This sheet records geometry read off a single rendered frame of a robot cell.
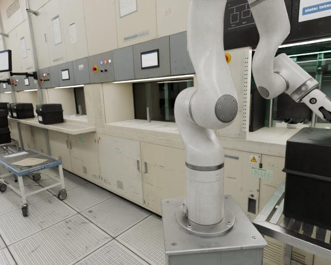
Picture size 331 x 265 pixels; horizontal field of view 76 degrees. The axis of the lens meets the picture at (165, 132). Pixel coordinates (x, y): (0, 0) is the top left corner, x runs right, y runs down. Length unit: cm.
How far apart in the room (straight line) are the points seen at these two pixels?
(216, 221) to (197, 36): 53
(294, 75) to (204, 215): 53
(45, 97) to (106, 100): 151
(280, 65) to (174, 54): 91
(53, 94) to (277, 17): 336
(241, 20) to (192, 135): 88
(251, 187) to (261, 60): 87
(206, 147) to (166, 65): 110
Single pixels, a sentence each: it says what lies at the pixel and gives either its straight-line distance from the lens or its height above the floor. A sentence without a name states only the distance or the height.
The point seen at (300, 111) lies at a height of 100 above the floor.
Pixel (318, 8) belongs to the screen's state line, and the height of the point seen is 151.
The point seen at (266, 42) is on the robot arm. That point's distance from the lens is 79.
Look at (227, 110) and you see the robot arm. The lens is 55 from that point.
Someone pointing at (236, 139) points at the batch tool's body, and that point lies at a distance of 138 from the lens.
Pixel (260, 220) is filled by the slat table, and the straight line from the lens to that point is 78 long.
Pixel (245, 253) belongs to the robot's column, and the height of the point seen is 73.
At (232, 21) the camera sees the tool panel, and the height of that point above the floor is 155.
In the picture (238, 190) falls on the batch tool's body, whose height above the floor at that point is 53.
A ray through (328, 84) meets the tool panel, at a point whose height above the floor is 117.
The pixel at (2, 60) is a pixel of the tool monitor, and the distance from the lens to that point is 363.
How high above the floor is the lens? 117
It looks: 11 degrees down
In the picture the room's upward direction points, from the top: 2 degrees counter-clockwise
